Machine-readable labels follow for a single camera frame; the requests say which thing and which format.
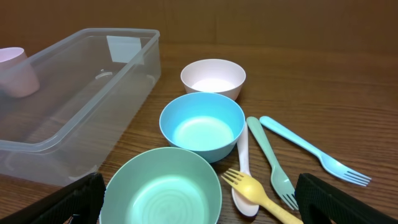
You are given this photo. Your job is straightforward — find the white plastic spoon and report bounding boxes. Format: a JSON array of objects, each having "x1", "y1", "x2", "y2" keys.
[{"x1": 231, "y1": 123, "x2": 259, "y2": 217}]

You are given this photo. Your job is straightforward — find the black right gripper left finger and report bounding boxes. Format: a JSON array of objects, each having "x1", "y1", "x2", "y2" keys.
[{"x1": 1, "y1": 172, "x2": 106, "y2": 224}]

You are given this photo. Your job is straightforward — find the pink plastic cup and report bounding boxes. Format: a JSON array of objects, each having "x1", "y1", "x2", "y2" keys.
[{"x1": 1, "y1": 47, "x2": 40, "y2": 98}]

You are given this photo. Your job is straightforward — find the clear plastic container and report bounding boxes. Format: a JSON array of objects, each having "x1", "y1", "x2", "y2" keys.
[{"x1": 1, "y1": 28, "x2": 161, "y2": 186}]

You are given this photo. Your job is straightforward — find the blue plastic fork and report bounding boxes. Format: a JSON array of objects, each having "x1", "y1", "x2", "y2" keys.
[{"x1": 259, "y1": 116, "x2": 371, "y2": 187}]

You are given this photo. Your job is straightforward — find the green plastic bowl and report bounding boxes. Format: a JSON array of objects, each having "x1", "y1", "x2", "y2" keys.
[{"x1": 99, "y1": 147, "x2": 223, "y2": 224}]

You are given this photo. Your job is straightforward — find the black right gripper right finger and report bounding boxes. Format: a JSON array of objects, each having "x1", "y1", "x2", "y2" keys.
[{"x1": 295, "y1": 173, "x2": 397, "y2": 224}]

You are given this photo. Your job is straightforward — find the blue plastic bowl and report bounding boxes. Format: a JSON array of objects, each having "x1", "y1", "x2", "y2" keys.
[{"x1": 159, "y1": 92, "x2": 245, "y2": 163}]

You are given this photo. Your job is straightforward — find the yellow plastic fork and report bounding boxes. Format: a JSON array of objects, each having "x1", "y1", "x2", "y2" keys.
[{"x1": 221, "y1": 169, "x2": 303, "y2": 224}]

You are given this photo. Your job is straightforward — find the green plastic fork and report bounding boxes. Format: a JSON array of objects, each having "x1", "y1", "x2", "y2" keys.
[{"x1": 246, "y1": 116, "x2": 299, "y2": 210}]

